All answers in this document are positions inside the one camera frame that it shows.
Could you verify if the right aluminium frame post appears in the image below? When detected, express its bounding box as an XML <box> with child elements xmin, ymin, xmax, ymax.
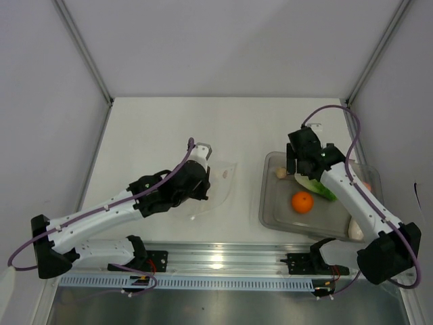
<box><xmin>344</xmin><ymin>0</ymin><xmax>415</xmax><ymax>108</ymax></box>

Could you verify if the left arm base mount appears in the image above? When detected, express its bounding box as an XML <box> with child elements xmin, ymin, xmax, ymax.
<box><xmin>124</xmin><ymin>251</ymin><xmax>168</xmax><ymax>273</ymax></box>

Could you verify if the peach fruit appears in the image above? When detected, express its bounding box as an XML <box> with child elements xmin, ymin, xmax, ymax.
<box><xmin>363</xmin><ymin>182</ymin><xmax>372</xmax><ymax>192</ymax></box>

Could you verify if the orange fruit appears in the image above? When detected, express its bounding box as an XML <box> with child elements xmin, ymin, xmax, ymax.
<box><xmin>291</xmin><ymin>192</ymin><xmax>314</xmax><ymax>214</ymax></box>

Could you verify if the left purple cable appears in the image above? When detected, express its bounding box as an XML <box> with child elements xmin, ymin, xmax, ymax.
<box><xmin>7</xmin><ymin>137</ymin><xmax>196</xmax><ymax>272</ymax></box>

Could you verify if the aluminium mounting rail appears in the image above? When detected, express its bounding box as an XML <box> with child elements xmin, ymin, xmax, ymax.
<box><xmin>47</xmin><ymin>242</ymin><xmax>414</xmax><ymax>279</ymax></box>

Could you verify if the aluminium frame post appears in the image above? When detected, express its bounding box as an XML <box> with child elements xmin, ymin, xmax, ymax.
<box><xmin>344</xmin><ymin>0</ymin><xmax>415</xmax><ymax>108</ymax></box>
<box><xmin>51</xmin><ymin>0</ymin><xmax>114</xmax><ymax>107</ymax></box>

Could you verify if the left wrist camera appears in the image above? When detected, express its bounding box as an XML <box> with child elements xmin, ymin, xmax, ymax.
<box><xmin>187</xmin><ymin>137</ymin><xmax>212</xmax><ymax>169</ymax></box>

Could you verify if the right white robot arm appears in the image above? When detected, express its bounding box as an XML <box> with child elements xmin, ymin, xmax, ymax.
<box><xmin>286</xmin><ymin>126</ymin><xmax>421</xmax><ymax>288</ymax></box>

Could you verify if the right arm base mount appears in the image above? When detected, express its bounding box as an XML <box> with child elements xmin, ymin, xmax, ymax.
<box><xmin>279</xmin><ymin>253</ymin><xmax>350</xmax><ymax>276</ymax></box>

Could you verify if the clear zip top bag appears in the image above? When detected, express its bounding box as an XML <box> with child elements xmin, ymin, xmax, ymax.
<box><xmin>167</xmin><ymin>160</ymin><xmax>237</xmax><ymax>220</ymax></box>

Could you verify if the left aluminium frame post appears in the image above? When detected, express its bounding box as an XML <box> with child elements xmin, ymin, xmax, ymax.
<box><xmin>51</xmin><ymin>0</ymin><xmax>114</xmax><ymax>107</ymax></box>

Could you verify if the green lettuce leaf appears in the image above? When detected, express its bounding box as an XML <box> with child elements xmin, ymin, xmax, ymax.
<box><xmin>294</xmin><ymin>173</ymin><xmax>337</xmax><ymax>202</ymax></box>

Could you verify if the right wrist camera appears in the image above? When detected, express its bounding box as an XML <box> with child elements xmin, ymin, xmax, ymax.
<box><xmin>301</xmin><ymin>123</ymin><xmax>323</xmax><ymax>133</ymax></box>

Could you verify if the purple cable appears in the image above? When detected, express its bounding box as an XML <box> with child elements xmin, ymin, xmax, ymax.
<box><xmin>7</xmin><ymin>137</ymin><xmax>196</xmax><ymax>272</ymax></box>
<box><xmin>300</xmin><ymin>104</ymin><xmax>423</xmax><ymax>288</ymax></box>

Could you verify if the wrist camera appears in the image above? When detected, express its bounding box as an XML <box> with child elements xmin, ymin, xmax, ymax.
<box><xmin>187</xmin><ymin>137</ymin><xmax>212</xmax><ymax>169</ymax></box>
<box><xmin>301</xmin><ymin>123</ymin><xmax>323</xmax><ymax>133</ymax></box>

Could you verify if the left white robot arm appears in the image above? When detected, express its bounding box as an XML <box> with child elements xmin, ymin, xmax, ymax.
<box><xmin>31</xmin><ymin>159</ymin><xmax>210</xmax><ymax>279</ymax></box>

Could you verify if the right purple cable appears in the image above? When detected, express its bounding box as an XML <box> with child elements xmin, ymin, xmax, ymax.
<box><xmin>300</xmin><ymin>104</ymin><xmax>423</xmax><ymax>288</ymax></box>

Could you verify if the small beige mushroom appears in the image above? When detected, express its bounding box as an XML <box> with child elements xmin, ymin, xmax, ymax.
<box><xmin>275</xmin><ymin>167</ymin><xmax>288</xmax><ymax>179</ymax></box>

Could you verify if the clear plastic food container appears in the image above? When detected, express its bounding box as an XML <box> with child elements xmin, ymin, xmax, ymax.
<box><xmin>258</xmin><ymin>152</ymin><xmax>363</xmax><ymax>242</ymax></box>

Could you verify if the white slotted cable duct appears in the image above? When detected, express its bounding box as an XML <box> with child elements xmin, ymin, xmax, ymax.
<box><xmin>59</xmin><ymin>274</ymin><xmax>315</xmax><ymax>292</ymax></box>

